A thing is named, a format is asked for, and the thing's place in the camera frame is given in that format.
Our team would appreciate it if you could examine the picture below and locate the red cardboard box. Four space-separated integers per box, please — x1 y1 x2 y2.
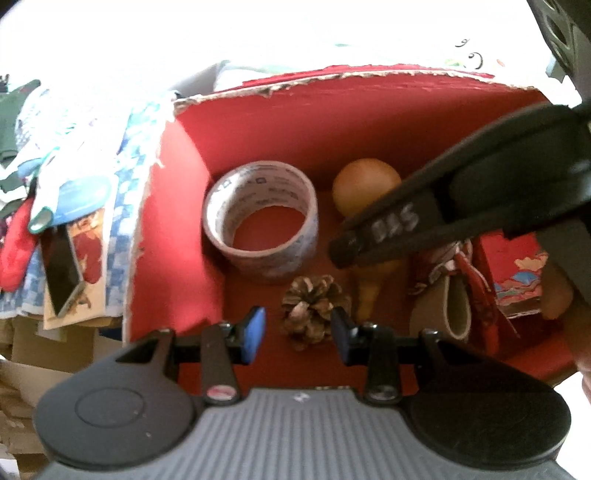
124 65 583 393

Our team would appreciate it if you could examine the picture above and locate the cream bed sheet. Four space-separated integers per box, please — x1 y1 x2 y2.
175 39 573 100

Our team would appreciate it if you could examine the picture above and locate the beige fabric roll red trim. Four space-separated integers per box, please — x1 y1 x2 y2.
406 237 513 358

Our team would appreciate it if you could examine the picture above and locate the white printed tape roll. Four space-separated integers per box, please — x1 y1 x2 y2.
202 161 320 283

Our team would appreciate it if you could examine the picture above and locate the brown cardboard box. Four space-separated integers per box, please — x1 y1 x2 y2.
0 314 125 467

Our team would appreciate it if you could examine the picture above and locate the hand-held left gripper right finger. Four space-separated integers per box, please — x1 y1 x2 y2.
330 308 485 407

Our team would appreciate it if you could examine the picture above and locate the picture card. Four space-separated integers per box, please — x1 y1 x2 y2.
44 208 112 329

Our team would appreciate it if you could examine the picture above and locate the person's right hand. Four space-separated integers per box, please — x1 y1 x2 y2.
541 261 591 398

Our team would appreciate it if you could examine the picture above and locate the red gold-printed packet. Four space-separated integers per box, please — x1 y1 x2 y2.
475 231 561 319

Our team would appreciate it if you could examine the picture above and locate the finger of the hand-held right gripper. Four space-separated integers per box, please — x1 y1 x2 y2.
329 150 462 271

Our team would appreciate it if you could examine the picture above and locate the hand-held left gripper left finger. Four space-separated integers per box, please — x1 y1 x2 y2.
115 305 267 405

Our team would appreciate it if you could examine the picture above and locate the brown wooden gourd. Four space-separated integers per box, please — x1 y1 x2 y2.
331 158 407 319

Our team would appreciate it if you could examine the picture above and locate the brown pine cone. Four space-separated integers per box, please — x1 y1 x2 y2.
281 274 352 352

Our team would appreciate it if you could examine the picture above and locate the red cloth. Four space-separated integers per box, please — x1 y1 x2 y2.
0 198 38 292

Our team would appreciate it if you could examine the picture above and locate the black flat case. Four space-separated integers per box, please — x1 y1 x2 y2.
46 226 86 318

